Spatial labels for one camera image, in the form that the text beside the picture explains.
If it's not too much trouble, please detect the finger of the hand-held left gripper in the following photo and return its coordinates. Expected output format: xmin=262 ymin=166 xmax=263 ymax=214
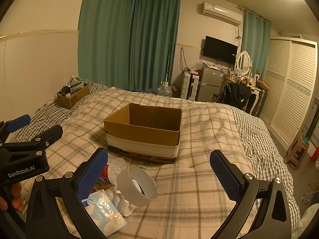
xmin=0 ymin=124 xmax=63 ymax=156
xmin=0 ymin=115 xmax=31 ymax=143

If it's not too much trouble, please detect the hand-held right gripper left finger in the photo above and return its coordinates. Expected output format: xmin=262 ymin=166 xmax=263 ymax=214
xmin=25 ymin=147 xmax=109 ymax=239

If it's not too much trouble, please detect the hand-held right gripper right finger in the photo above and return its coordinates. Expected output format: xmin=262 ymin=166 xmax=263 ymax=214
xmin=210 ymin=150 xmax=292 ymax=239

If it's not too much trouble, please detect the clear plastic cup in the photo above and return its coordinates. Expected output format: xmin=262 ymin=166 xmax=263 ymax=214
xmin=108 ymin=157 xmax=130 ymax=180

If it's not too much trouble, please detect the grey tape roll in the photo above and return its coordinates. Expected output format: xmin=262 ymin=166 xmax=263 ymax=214
xmin=117 ymin=164 xmax=158 ymax=207

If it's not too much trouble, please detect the white blue-print tissue packet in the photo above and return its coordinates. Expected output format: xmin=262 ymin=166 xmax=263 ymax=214
xmin=82 ymin=190 xmax=127 ymax=238

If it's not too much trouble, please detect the white moulded plastic tray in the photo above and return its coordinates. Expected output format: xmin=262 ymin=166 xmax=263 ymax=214
xmin=106 ymin=188 xmax=141 ymax=217

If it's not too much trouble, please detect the person's left hand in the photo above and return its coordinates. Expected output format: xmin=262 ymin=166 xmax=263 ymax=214
xmin=0 ymin=182 xmax=24 ymax=212

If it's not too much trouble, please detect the small cardboard box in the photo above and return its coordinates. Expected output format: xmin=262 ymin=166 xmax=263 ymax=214
xmin=57 ymin=83 xmax=90 ymax=109

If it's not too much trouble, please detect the grey checked bed sheet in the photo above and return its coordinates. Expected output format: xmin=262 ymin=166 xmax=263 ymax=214
xmin=10 ymin=81 xmax=302 ymax=232

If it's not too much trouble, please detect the green and white carton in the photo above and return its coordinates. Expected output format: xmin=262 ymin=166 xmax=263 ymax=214
xmin=68 ymin=75 xmax=83 ymax=86

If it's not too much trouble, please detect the brown plastic stool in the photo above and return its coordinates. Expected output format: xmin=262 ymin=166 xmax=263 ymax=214
xmin=284 ymin=136 xmax=310 ymax=172

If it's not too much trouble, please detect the dark suitcase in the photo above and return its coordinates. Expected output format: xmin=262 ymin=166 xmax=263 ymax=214
xmin=250 ymin=87 xmax=268 ymax=117

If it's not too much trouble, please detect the black jacket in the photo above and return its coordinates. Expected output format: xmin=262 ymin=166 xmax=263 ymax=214
xmin=216 ymin=82 xmax=252 ymax=110

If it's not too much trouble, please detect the grey small fridge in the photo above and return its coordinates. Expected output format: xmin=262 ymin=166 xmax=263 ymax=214
xmin=197 ymin=66 xmax=224 ymax=102

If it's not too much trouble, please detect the white suitcase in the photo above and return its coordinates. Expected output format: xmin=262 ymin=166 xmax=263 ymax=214
xmin=180 ymin=72 xmax=200 ymax=100

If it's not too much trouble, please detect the large clear water bottle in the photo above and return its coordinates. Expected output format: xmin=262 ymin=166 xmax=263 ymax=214
xmin=157 ymin=81 xmax=173 ymax=97

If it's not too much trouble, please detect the white louvred wardrobe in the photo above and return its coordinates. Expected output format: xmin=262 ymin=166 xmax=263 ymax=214
xmin=259 ymin=37 xmax=318 ymax=146

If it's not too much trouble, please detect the wide green curtain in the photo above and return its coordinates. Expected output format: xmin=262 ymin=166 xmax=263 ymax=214
xmin=78 ymin=0 xmax=137 ymax=92

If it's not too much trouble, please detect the white oval mirror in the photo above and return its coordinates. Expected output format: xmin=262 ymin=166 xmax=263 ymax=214
xmin=236 ymin=51 xmax=251 ymax=76

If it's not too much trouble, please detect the white mop pole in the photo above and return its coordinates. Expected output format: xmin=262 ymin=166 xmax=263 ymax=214
xmin=165 ymin=42 xmax=173 ymax=83

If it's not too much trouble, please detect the narrow light green curtain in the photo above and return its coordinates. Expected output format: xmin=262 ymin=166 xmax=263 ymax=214
xmin=240 ymin=9 xmax=272 ymax=77

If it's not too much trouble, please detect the white air conditioner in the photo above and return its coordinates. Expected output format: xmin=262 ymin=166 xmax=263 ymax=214
xmin=201 ymin=1 xmax=243 ymax=26

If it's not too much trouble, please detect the black wall television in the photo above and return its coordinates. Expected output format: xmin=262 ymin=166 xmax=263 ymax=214
xmin=202 ymin=36 xmax=238 ymax=65

